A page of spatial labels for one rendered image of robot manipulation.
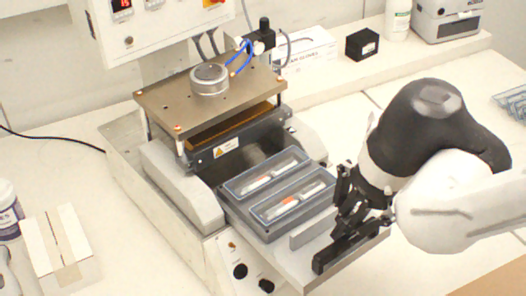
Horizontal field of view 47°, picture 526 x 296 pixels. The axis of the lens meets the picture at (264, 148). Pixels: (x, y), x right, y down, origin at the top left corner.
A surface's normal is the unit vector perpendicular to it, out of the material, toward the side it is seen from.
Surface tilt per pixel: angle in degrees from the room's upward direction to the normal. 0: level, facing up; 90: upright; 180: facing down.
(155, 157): 0
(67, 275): 89
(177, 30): 90
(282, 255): 0
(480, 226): 90
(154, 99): 0
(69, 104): 90
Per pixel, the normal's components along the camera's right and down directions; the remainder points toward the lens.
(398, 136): -0.74, 0.46
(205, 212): 0.37, -0.25
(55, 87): 0.44, 0.58
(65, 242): -0.06, -0.75
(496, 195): -0.71, 0.19
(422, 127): -0.41, 0.63
